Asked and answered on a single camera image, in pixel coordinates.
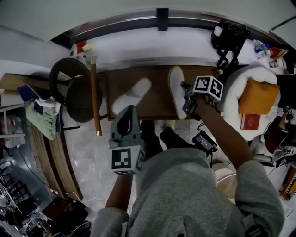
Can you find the red book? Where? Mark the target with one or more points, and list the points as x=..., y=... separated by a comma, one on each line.
x=250, y=121

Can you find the person's right forearm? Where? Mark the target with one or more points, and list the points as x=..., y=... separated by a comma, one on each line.
x=222, y=134

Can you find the red and white bag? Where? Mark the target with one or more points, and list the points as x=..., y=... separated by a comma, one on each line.
x=277, y=56

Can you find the red small box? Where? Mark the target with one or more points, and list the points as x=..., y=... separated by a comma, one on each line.
x=81, y=47

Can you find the orange cushion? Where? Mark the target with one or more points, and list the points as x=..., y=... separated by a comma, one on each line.
x=259, y=97

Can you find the white slipper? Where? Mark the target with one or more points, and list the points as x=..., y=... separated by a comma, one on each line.
x=133, y=96
x=176, y=88

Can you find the dark round rattan stool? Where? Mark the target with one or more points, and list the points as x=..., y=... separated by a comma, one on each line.
x=76, y=92

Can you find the person's grey sweatshirt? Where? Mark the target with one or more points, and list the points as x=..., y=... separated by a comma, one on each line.
x=185, y=196

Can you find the brown wooden low platform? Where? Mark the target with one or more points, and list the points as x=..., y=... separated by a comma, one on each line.
x=159, y=101

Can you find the black vertical post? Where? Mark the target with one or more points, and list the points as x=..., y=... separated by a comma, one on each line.
x=162, y=19

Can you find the brown pole with gold tip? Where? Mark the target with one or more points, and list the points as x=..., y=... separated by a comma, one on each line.
x=94, y=97

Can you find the black waist-worn device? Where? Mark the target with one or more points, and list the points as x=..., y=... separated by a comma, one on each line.
x=204, y=141

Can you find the person's left forearm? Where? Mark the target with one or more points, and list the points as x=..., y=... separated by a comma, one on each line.
x=120, y=192

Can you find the white sneaker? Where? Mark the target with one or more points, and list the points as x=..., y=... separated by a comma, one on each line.
x=283, y=154

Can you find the yellow sponge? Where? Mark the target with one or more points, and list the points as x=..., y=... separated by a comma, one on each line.
x=88, y=47

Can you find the cream round stool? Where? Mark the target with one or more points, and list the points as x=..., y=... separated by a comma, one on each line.
x=224, y=178

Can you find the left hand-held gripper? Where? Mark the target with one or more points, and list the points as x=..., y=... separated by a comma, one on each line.
x=126, y=143

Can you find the green cloth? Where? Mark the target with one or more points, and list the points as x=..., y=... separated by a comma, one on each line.
x=45, y=120

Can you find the person's black trouser legs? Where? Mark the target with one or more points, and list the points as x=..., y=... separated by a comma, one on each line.
x=151, y=141

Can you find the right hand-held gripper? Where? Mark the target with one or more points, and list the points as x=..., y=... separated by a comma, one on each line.
x=205, y=89

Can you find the black bag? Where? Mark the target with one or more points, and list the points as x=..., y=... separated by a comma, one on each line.
x=67, y=215

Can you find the person's beige shoe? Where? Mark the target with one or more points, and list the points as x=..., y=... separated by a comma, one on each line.
x=170, y=123

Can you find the white fluffy armchair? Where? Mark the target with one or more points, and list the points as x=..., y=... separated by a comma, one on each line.
x=233, y=92

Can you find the blue folded cloth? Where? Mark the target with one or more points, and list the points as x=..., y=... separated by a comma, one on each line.
x=27, y=92

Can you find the clear plastic water bottle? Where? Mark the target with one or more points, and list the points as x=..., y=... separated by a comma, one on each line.
x=262, y=49

